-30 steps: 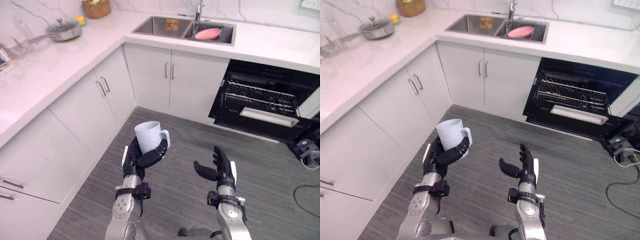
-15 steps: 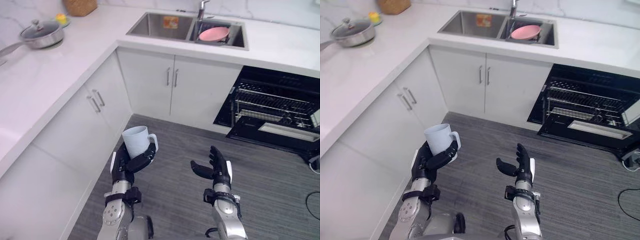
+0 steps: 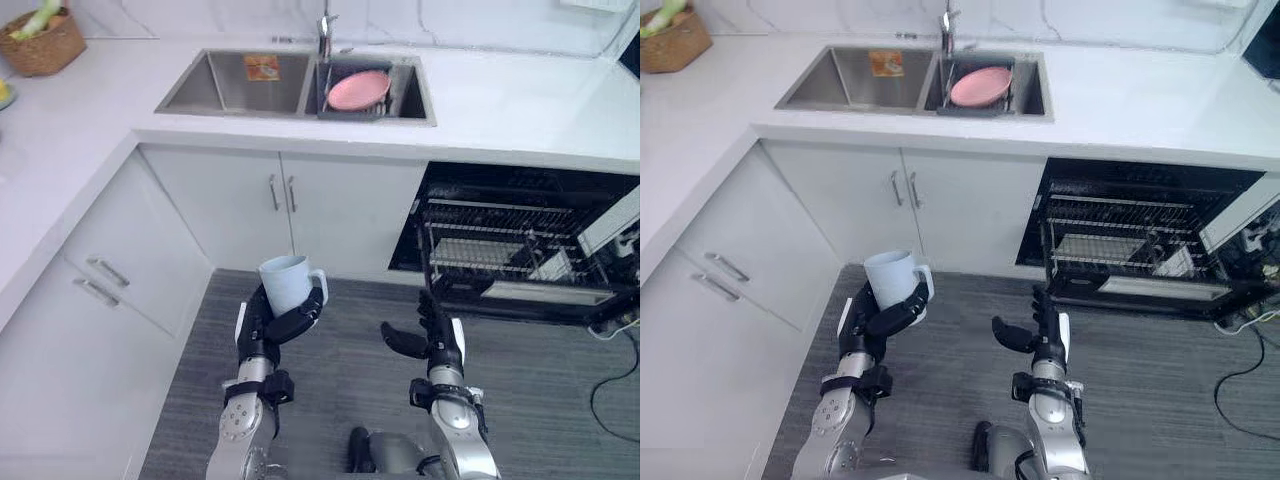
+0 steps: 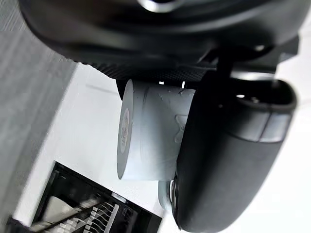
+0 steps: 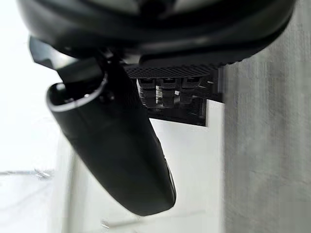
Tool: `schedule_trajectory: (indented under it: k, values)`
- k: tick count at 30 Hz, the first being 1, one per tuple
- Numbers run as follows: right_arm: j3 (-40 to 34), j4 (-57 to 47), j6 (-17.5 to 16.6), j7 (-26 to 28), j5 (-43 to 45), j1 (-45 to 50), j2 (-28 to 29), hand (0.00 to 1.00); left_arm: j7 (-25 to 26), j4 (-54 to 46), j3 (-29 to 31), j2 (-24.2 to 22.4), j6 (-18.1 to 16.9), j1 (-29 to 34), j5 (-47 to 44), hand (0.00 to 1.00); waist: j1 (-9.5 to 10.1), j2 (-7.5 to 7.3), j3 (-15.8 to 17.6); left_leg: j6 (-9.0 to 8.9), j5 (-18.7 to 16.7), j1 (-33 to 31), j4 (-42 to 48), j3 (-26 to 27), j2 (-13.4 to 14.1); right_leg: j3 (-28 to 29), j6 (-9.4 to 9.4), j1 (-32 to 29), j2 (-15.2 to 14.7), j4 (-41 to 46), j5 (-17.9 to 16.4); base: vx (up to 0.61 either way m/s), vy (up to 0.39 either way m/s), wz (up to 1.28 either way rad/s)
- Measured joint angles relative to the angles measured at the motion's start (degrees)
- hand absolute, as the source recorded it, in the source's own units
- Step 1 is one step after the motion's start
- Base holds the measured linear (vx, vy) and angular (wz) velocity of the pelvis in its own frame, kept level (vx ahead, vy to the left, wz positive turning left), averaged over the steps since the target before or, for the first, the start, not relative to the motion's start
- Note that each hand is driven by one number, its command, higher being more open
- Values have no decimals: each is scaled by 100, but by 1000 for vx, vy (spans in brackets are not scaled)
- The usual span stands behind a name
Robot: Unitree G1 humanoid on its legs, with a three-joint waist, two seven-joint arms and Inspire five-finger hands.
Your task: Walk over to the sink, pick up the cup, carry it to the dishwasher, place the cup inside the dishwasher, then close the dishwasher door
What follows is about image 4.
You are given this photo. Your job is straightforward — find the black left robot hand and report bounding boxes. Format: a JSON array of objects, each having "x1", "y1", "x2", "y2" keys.
[{"x1": 18, "y1": 0, "x2": 311, "y2": 233}]

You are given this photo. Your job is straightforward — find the pale blue cup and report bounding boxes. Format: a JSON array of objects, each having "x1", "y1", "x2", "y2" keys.
[{"x1": 116, "y1": 79, "x2": 196, "y2": 211}]

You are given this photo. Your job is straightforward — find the dishwasher rack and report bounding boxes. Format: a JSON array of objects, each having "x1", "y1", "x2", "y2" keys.
[{"x1": 33, "y1": 194, "x2": 129, "y2": 233}]

